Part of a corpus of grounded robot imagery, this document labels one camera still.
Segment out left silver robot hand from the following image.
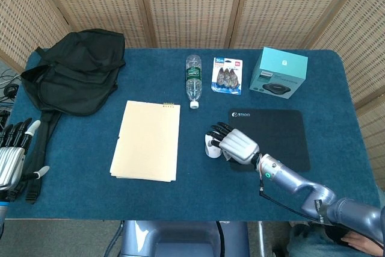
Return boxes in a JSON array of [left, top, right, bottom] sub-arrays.
[[0, 118, 51, 201]]

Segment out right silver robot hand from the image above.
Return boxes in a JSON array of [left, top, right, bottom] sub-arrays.
[[205, 122, 260, 166]]

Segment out white computer mouse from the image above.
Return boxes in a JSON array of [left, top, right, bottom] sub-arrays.
[[205, 133, 223, 159]]

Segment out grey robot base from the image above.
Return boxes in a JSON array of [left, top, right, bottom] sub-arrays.
[[119, 220, 250, 257]]

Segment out black mouse pad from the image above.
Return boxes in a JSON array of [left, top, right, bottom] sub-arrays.
[[227, 108, 311, 173]]

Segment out person's hand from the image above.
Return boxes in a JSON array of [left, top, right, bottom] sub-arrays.
[[341, 235, 380, 255]]

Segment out blue table cloth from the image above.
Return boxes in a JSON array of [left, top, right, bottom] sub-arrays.
[[5, 47, 383, 221]]

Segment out correction tape blister pack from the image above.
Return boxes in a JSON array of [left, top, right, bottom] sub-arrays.
[[211, 57, 245, 96]]

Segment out clear plastic water bottle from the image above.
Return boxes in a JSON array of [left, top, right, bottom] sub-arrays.
[[184, 54, 203, 110]]

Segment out teal Philips product box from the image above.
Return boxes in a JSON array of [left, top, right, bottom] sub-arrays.
[[248, 46, 309, 100]]

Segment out cream paper notepad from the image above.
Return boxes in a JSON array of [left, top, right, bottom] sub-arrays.
[[109, 100, 182, 183]]

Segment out black fabric bag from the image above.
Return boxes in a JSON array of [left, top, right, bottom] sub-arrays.
[[20, 28, 126, 204]]

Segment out woven folding screen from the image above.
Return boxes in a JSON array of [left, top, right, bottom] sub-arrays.
[[0, 0, 385, 185]]

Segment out black cables on floor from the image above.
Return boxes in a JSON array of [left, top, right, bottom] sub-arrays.
[[0, 69, 22, 130]]

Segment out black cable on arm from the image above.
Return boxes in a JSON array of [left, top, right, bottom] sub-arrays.
[[257, 160, 385, 247]]

